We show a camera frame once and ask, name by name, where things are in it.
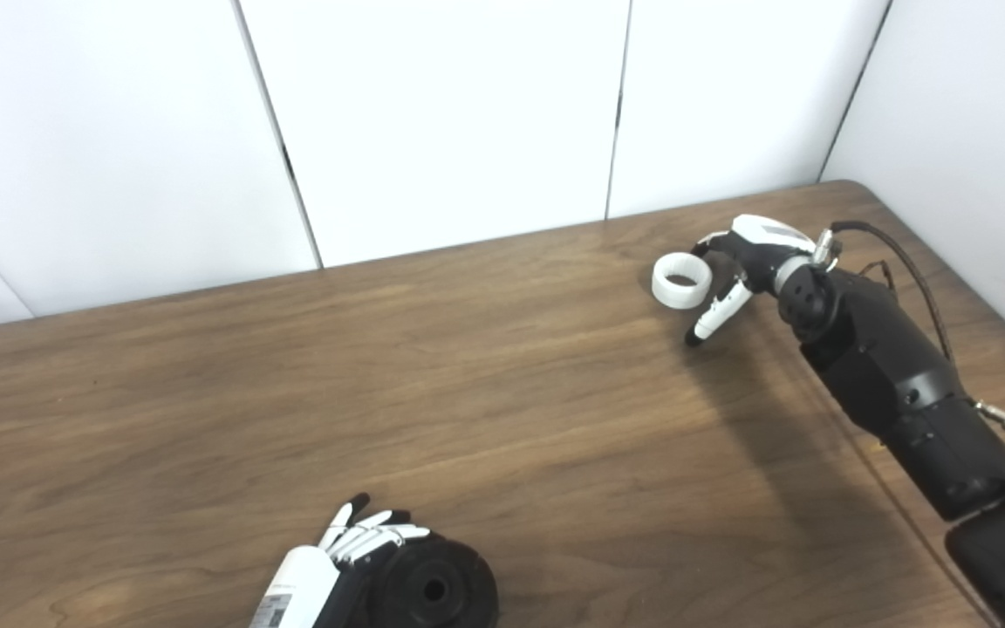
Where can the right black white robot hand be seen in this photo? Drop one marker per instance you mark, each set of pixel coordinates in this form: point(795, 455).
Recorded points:
point(764, 249)

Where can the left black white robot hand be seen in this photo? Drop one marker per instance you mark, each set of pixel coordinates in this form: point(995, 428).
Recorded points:
point(302, 584)

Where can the round black plastic part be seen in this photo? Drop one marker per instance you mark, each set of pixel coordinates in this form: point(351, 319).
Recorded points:
point(459, 584)

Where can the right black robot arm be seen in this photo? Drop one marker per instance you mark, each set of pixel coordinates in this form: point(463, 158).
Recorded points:
point(895, 366)

